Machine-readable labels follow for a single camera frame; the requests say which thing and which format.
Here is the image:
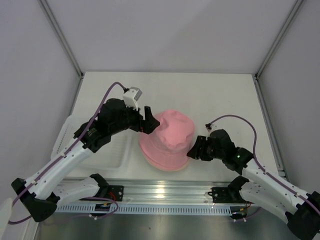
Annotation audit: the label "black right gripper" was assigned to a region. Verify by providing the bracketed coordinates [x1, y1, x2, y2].
[186, 135, 225, 161]

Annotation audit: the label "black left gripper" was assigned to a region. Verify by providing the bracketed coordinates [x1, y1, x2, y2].
[109, 100, 160, 136]

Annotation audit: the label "beige bucket hat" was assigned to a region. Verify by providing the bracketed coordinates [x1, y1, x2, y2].
[148, 161, 189, 172]

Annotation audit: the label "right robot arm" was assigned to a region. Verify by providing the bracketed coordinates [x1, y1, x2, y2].
[187, 129, 320, 240]

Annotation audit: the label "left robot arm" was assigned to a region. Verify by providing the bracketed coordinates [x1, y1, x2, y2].
[11, 98, 160, 223]

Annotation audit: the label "white plastic basket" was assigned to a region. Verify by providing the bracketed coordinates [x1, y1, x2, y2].
[50, 115, 133, 171]

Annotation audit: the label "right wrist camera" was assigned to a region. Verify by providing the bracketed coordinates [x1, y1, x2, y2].
[205, 123, 214, 133]

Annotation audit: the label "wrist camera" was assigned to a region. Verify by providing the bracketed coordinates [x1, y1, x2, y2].
[123, 86, 143, 111]
[205, 123, 214, 133]

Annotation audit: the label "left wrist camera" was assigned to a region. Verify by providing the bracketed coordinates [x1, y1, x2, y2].
[123, 86, 143, 111]

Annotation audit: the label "aluminium mounting rail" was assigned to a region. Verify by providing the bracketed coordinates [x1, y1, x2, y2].
[57, 179, 251, 205]

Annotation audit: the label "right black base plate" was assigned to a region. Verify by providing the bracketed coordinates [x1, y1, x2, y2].
[207, 187, 244, 204]

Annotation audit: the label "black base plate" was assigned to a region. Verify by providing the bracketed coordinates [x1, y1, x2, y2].
[94, 185, 124, 202]
[207, 187, 244, 204]

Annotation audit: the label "white slotted cable duct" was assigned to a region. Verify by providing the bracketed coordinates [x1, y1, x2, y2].
[55, 202, 250, 216]

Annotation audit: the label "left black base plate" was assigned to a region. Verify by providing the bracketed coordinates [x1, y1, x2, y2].
[94, 185, 124, 202]

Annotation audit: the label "right aluminium frame post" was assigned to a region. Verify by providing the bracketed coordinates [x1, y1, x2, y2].
[254, 0, 307, 80]

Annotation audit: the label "aluminium frame post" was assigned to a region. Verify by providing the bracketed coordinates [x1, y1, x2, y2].
[254, 0, 307, 80]
[37, 0, 84, 78]

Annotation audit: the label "left aluminium frame post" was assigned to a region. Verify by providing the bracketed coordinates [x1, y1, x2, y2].
[37, 0, 84, 78]

